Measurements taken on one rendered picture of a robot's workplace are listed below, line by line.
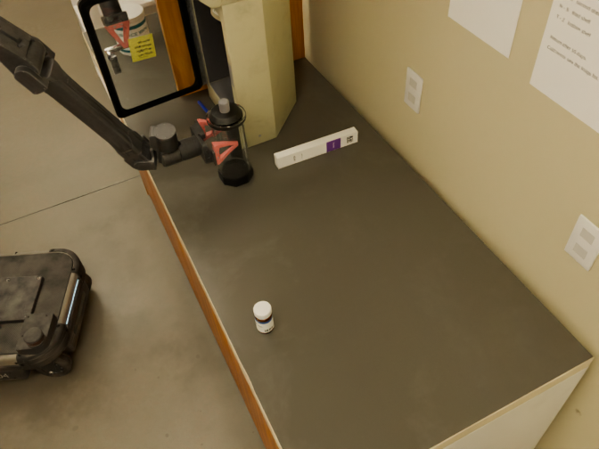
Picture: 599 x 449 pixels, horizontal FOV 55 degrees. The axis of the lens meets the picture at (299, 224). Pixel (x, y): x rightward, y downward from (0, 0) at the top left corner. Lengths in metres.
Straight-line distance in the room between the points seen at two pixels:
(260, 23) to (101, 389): 1.58
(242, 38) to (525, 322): 1.01
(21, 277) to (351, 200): 1.53
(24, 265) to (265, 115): 1.37
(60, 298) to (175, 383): 0.58
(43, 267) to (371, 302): 1.63
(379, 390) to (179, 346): 1.37
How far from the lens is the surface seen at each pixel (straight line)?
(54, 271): 2.63
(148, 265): 2.81
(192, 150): 1.58
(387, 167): 1.73
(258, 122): 1.78
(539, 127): 1.31
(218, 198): 1.67
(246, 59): 1.65
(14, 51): 1.37
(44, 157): 3.62
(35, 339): 2.34
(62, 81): 1.43
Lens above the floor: 2.11
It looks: 48 degrees down
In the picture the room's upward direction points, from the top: 5 degrees counter-clockwise
